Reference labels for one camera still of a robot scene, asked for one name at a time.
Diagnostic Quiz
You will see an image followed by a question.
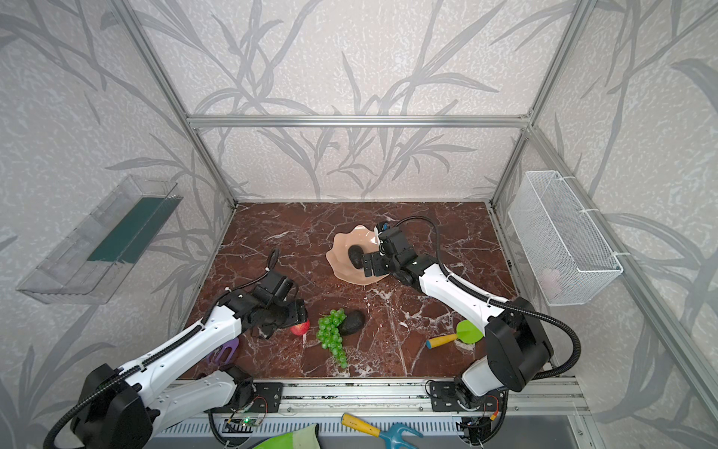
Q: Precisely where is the red fake apple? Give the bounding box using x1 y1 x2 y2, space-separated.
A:
290 321 310 337

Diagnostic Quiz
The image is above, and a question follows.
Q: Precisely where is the green fake grape bunch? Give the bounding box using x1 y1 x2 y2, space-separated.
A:
317 309 348 370

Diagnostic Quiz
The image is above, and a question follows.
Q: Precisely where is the dark fake avocado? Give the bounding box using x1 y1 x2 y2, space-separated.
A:
338 310 366 337
348 244 365 269

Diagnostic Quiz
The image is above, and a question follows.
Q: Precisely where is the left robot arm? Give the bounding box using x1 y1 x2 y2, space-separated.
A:
43 271 308 448

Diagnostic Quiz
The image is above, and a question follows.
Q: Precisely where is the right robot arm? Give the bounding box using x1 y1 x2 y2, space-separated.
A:
363 222 553 397

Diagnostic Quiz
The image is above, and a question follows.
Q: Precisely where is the pink scalloped fruit bowl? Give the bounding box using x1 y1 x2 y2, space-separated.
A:
326 226 387 286

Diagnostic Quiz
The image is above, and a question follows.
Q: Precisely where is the green circuit board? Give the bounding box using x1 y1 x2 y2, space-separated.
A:
225 416 264 428

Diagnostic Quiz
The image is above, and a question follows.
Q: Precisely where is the green plastic scoop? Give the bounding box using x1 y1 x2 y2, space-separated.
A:
254 424 321 449

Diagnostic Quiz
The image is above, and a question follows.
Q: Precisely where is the pink object in basket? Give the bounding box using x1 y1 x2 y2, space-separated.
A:
538 269 563 299

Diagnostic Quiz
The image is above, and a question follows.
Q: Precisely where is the purple toy fork pink handle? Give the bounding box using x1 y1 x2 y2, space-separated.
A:
206 338 239 368

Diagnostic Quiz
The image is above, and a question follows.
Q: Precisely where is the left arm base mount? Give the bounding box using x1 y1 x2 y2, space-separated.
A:
224 366 283 413

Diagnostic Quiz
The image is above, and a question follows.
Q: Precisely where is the green toy spoon yellow handle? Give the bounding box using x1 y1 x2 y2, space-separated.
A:
426 320 484 349

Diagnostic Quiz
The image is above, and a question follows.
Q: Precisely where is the aluminium front rail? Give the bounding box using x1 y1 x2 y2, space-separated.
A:
248 377 590 420

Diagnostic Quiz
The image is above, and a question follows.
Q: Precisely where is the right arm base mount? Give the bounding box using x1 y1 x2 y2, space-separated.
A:
424 379 508 413

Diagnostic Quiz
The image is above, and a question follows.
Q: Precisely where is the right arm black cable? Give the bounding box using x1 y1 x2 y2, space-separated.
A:
392 215 582 381

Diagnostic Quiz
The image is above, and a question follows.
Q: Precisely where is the white wire mesh basket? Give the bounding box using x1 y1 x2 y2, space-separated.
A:
509 170 624 307

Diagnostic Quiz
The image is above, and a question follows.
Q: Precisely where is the blue toy rake yellow handle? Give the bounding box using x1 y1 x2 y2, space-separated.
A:
341 413 424 449

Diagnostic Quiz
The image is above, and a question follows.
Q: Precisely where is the clear plastic wall bin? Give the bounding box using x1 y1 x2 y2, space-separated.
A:
17 175 183 305

